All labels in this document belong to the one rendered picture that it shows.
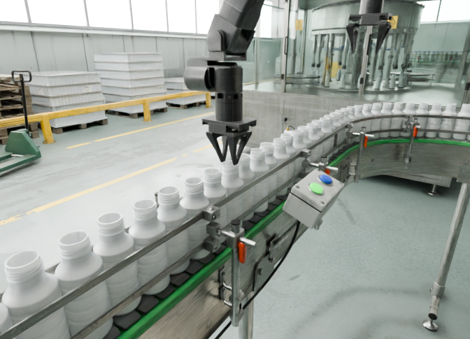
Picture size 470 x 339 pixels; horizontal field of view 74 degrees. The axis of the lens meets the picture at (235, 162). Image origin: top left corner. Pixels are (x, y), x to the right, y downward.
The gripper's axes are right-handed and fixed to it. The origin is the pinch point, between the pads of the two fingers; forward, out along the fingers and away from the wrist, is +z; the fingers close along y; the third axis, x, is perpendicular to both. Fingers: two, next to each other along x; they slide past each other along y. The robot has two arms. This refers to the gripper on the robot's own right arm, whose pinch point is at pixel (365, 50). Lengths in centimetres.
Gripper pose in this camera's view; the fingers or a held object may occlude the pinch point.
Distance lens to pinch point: 99.9
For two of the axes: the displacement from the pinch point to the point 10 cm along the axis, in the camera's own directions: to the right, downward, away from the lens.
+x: -5.7, 2.8, -7.7
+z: -0.1, 9.4, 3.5
